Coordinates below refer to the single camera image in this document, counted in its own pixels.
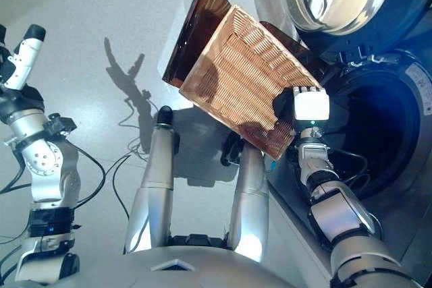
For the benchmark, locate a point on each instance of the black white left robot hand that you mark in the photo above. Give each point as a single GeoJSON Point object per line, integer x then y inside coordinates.
{"type": "Point", "coordinates": [23, 65]}

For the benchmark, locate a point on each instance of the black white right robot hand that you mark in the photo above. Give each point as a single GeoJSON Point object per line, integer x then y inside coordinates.
{"type": "Point", "coordinates": [312, 106]}

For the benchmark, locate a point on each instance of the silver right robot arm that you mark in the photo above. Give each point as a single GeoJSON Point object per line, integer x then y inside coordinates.
{"type": "Point", "coordinates": [344, 214]}

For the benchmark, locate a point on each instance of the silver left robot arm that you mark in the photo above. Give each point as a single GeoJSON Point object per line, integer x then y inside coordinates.
{"type": "Point", "coordinates": [47, 173]}

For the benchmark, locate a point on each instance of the dark grey washing machine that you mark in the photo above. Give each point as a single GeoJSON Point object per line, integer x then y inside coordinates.
{"type": "Point", "coordinates": [405, 166]}

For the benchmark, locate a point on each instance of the wicker laundry basket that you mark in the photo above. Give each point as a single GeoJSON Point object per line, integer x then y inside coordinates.
{"type": "Point", "coordinates": [236, 79]}

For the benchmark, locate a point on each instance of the black right robot foot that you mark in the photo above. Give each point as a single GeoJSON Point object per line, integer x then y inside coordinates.
{"type": "Point", "coordinates": [232, 149]}

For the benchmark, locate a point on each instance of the black robot foot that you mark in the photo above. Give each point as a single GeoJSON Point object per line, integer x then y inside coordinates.
{"type": "Point", "coordinates": [165, 115]}
{"type": "Point", "coordinates": [232, 149]}

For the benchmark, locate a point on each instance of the grey curved warning label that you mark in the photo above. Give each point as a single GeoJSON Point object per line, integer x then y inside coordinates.
{"type": "Point", "coordinates": [422, 89]}

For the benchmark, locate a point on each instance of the silver right robot leg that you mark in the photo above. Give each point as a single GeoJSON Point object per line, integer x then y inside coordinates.
{"type": "Point", "coordinates": [249, 200]}

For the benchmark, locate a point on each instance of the silver robot leg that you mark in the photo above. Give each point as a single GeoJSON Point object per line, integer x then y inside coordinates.
{"type": "Point", "coordinates": [249, 200]}
{"type": "Point", "coordinates": [155, 183]}

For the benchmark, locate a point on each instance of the black left robot foot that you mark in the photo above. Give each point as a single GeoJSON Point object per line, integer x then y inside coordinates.
{"type": "Point", "coordinates": [165, 115]}

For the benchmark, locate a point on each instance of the silver left robot leg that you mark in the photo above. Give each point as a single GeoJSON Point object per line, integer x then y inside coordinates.
{"type": "Point", "coordinates": [155, 183]}

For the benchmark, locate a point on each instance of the black robot pelvis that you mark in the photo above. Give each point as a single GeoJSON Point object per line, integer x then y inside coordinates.
{"type": "Point", "coordinates": [199, 241]}

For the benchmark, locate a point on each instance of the grey robot torso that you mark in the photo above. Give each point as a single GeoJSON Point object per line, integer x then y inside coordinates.
{"type": "Point", "coordinates": [175, 271]}

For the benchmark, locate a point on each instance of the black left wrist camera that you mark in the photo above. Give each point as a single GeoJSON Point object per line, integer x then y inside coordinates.
{"type": "Point", "coordinates": [60, 123]}

